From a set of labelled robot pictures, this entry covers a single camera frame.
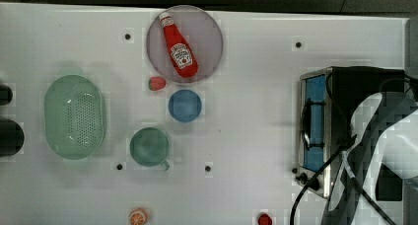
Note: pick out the orange slice toy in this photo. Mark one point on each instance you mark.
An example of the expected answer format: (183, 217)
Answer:
(138, 216)

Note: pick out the black toaster oven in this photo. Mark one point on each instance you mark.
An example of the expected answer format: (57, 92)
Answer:
(328, 99)

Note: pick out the red ketchup bottle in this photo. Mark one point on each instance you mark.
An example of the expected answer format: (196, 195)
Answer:
(179, 51)

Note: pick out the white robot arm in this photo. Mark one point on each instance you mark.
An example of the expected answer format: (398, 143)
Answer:
(366, 188)

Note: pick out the small red toy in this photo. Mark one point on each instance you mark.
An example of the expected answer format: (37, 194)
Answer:
(264, 219)

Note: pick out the toy strawberry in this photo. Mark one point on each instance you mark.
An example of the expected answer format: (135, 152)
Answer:
(156, 83)

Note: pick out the black frying pan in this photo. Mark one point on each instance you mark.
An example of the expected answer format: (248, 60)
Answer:
(12, 138)

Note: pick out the blue cup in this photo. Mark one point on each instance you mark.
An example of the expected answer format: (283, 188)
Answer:
(185, 105)

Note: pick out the green mug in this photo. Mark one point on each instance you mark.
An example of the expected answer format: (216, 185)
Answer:
(150, 147)

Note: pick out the grey round plate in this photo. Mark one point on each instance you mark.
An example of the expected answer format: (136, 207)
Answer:
(203, 35)

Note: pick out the green colander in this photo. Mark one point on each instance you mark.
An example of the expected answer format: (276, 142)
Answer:
(74, 114)

